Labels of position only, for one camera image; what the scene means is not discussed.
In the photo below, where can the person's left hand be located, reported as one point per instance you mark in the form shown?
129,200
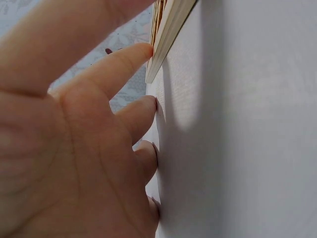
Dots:
74,153

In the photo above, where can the light wooden slatted rack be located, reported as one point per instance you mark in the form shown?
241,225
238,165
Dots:
171,27

